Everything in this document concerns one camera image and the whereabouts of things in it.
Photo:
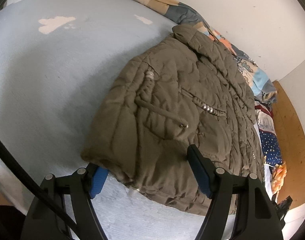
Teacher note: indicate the olive quilted hooded jacket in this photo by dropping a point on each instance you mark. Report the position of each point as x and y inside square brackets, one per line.
[180, 92]

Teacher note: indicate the star and stripe print pillow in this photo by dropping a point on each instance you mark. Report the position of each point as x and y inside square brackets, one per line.
[270, 142]

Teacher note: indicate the rolled patchwork print quilt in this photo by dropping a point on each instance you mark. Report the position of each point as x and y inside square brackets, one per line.
[152, 0]

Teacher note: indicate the orange patterned cloth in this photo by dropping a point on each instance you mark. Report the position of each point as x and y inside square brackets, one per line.
[280, 175]

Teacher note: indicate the bed with light blue sheet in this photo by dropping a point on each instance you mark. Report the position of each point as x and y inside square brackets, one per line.
[55, 80]

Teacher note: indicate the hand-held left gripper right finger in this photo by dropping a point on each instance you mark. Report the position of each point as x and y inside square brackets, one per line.
[198, 172]

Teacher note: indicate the wooden headboard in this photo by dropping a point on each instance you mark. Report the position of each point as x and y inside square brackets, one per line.
[290, 142]

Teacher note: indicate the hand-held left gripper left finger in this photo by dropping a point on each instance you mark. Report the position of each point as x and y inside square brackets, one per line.
[98, 182]

